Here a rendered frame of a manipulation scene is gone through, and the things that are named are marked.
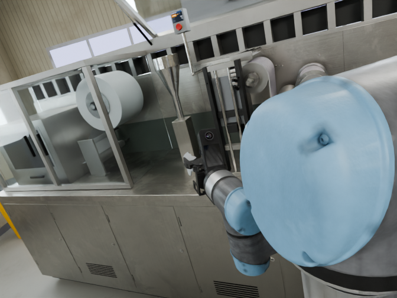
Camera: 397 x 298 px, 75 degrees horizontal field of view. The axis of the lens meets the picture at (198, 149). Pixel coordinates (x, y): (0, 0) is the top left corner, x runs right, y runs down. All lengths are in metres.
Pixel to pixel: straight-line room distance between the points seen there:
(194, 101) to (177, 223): 0.78
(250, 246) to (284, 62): 1.20
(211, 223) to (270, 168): 1.16
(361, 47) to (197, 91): 0.91
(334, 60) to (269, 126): 1.40
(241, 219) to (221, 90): 0.82
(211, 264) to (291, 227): 1.36
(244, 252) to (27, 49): 4.42
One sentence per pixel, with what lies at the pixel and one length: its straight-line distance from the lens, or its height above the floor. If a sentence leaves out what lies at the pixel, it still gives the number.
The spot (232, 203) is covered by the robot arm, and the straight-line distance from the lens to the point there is 0.47.
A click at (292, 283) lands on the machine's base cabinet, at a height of 0.38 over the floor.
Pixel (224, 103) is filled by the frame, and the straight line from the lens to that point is 1.21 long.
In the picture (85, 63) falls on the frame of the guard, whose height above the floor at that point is 1.58.
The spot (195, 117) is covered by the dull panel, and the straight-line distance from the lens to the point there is 1.76.
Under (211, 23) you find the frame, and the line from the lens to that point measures 1.64.
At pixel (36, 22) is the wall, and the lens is 4.55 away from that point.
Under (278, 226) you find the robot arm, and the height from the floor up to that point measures 1.38.
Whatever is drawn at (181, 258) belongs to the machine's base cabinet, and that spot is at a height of 0.46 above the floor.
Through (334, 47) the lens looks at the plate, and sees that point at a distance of 1.56.
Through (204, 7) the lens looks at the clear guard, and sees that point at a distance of 1.61.
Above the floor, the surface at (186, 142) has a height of 1.04.
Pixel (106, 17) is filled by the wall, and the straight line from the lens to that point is 4.03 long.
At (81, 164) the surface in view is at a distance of 1.67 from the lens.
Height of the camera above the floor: 1.50
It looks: 20 degrees down
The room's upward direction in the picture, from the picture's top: 14 degrees counter-clockwise
